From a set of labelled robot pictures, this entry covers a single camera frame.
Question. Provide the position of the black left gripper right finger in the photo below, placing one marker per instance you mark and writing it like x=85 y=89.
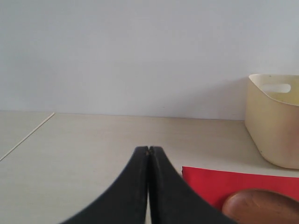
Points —
x=172 y=200

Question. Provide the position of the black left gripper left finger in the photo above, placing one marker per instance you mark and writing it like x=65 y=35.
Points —
x=125 y=201

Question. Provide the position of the red table cloth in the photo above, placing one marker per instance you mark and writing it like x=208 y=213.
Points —
x=216 y=186

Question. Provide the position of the brown wooden plate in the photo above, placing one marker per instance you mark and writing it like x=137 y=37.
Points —
x=259 y=206

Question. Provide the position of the cream plastic bin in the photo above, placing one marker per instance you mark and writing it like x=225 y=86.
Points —
x=272 y=117

